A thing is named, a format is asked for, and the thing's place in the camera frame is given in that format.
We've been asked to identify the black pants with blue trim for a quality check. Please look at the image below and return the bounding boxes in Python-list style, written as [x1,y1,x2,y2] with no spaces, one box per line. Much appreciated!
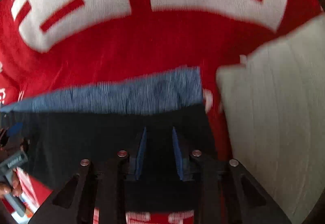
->
[1,68,214,211]

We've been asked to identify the person's left hand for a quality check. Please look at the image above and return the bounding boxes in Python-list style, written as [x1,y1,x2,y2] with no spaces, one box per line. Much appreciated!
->
[0,171,24,199]

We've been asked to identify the beige pillow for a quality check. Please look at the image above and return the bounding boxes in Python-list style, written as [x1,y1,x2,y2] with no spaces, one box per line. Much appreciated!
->
[216,14,324,223]

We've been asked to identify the red bedspread with white characters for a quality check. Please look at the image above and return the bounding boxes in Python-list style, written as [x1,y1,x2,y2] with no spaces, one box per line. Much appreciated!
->
[1,0,324,223]

